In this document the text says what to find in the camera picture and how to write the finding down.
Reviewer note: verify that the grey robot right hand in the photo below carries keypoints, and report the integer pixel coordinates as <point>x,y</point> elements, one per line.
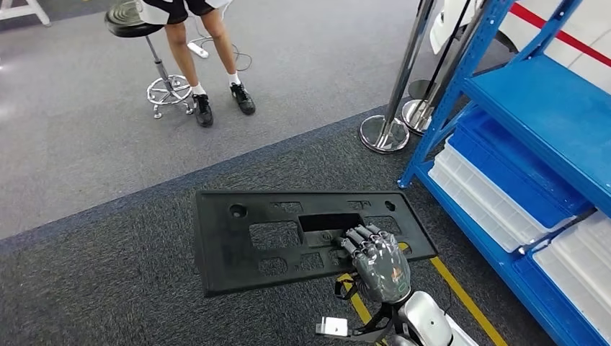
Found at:
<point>382,272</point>

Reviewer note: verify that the black plastic plate bracket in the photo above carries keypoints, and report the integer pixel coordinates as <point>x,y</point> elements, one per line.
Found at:
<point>224,258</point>

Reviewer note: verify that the blue metal shelf rack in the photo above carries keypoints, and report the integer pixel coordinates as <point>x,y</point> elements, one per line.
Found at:
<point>549,95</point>

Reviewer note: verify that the yellow floor tape marking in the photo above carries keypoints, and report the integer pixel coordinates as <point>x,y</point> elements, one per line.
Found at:
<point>459,290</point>

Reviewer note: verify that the blue plastic bin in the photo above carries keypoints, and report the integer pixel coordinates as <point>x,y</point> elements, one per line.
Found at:
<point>501,167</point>

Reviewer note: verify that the white power strip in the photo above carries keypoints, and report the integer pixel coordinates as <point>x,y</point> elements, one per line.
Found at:
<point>198,50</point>

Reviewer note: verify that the person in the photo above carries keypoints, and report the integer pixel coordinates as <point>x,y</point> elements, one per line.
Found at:
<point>184,52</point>

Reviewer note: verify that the red barrier belt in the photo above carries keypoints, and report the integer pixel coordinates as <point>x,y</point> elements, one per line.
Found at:
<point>563,36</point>

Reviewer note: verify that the white car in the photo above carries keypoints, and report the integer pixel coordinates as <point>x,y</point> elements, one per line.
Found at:
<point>596,24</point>

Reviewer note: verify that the black stool chrome base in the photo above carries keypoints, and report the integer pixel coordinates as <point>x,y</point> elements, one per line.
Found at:
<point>129,21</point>

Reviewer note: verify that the white furniture leg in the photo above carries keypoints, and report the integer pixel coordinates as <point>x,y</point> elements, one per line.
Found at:
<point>28,9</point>

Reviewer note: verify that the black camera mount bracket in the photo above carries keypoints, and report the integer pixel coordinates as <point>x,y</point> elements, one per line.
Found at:
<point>377,324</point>

